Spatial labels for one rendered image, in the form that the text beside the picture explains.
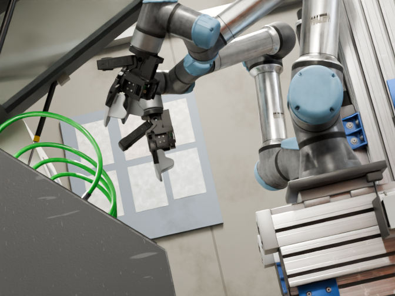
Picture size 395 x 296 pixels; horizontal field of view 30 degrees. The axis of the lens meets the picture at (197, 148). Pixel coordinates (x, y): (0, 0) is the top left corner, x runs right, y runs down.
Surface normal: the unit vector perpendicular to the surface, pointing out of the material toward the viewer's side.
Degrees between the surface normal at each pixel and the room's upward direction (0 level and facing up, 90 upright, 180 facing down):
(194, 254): 90
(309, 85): 97
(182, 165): 90
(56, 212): 90
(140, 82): 103
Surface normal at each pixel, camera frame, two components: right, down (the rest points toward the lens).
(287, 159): -0.86, 0.06
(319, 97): -0.16, -0.07
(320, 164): -0.45, -0.41
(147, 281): 0.04, -0.25
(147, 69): -0.47, 0.12
